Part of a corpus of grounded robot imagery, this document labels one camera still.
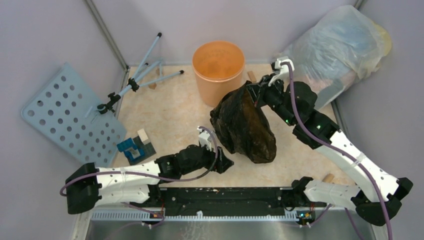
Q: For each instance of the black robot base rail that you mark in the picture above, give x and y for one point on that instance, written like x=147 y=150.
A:
x=228 y=201

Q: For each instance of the blue clamp block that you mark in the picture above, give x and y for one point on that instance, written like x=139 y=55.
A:
x=132 y=148

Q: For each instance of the small wooden block by tripod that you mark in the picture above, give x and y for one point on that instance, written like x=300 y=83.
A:
x=152 y=86

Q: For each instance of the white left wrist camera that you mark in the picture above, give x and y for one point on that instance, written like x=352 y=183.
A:
x=205 y=139

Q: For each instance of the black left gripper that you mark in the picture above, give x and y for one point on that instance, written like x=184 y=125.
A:
x=218 y=162

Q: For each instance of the light blue tripod stand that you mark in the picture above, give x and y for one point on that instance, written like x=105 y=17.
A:
x=133 y=83

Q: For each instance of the black trash bag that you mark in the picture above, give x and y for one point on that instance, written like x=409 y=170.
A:
x=243 y=128

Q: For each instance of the wooden cylinder block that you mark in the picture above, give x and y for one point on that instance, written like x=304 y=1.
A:
x=328 y=178

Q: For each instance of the white cube block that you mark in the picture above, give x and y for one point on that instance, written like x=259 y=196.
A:
x=143 y=136

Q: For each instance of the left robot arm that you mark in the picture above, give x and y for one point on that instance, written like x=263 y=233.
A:
x=91 y=186

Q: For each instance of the orange plastic trash bin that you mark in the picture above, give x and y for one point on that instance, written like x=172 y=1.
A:
x=218 y=67

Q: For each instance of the dark grey flat plate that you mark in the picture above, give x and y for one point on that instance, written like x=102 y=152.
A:
x=149 y=150

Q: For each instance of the white cable comb strip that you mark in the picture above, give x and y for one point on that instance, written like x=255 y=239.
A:
x=135 y=215

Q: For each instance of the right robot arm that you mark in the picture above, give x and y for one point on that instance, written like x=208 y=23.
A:
x=376 y=195

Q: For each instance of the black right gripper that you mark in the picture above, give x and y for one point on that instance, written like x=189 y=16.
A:
x=258 y=90

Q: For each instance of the light blue perforated board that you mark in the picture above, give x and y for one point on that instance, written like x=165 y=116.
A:
x=65 y=111

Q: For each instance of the large translucent trash bag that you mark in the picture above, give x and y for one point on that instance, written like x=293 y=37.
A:
x=342 y=49

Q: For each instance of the flat wooden block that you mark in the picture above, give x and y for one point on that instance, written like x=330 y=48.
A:
x=251 y=76

